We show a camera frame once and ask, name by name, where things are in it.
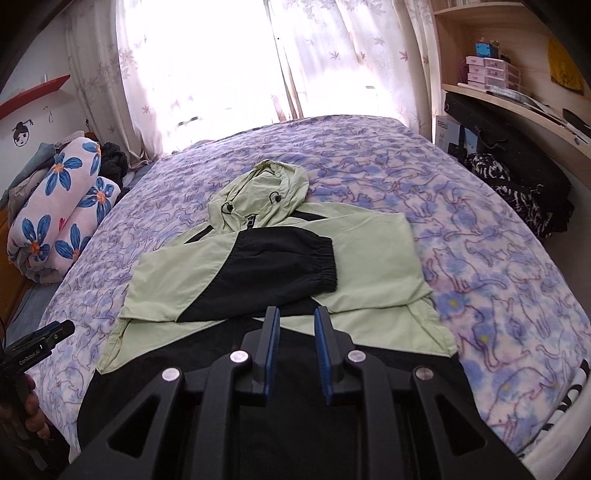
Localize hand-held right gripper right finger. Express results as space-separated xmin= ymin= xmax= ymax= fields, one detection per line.
xmin=314 ymin=305 xmax=536 ymax=480

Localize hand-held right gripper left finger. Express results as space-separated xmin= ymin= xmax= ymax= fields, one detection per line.
xmin=58 ymin=305 xmax=281 ymax=480

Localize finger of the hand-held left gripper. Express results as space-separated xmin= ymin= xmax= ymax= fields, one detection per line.
xmin=28 ymin=320 xmax=76 ymax=350

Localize green and black hooded jacket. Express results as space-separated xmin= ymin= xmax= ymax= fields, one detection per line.
xmin=76 ymin=159 xmax=481 ymax=480

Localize grey clothes pile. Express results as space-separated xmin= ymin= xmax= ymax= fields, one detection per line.
xmin=0 ymin=131 xmax=86 ymax=208

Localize dark clothes pile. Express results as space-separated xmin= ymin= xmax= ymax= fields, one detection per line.
xmin=100 ymin=142 xmax=129 ymax=185

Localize person's left hand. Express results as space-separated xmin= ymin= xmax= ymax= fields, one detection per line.
xmin=23 ymin=375 xmax=51 ymax=440

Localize rolled floral quilt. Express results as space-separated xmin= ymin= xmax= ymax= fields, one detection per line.
xmin=7 ymin=137 xmax=122 ymax=284

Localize cat print fleece blanket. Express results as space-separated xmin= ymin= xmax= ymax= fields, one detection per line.
xmin=34 ymin=115 xmax=588 ymax=462

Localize black white patterned garment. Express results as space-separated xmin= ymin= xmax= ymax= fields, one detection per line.
xmin=464 ymin=152 xmax=550 ymax=237

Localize black white striped cloth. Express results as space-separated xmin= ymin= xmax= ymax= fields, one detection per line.
xmin=526 ymin=364 xmax=588 ymax=462

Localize white cardboard box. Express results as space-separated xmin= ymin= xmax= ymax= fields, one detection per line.
xmin=434 ymin=115 xmax=478 ymax=156

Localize sheer leaf print curtain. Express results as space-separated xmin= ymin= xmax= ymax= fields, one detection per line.
xmin=65 ymin=0 xmax=435 ymax=169

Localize pink white mini drawers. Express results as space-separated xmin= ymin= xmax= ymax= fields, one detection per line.
xmin=465 ymin=55 xmax=520 ymax=89

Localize yellow cloth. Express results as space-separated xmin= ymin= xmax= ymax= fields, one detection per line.
xmin=548 ymin=37 xmax=585 ymax=93

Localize red wall shelf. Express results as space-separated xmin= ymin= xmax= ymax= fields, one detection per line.
xmin=0 ymin=75 xmax=71 ymax=120

